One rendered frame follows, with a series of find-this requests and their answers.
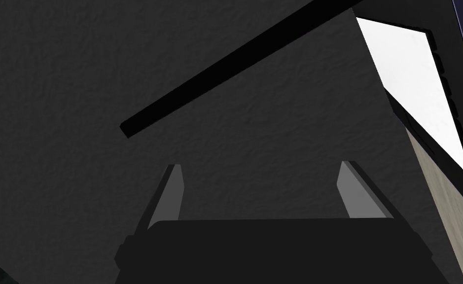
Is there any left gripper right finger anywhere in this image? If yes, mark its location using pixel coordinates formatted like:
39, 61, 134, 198
335, 159, 404, 220

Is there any black long bar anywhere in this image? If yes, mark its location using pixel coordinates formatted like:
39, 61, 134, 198
119, 0, 364, 139

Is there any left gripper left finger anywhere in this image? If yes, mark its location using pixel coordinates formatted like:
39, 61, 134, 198
135, 163, 185, 235

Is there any white window with black frame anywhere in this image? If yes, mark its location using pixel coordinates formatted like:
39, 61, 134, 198
351, 7, 463, 221

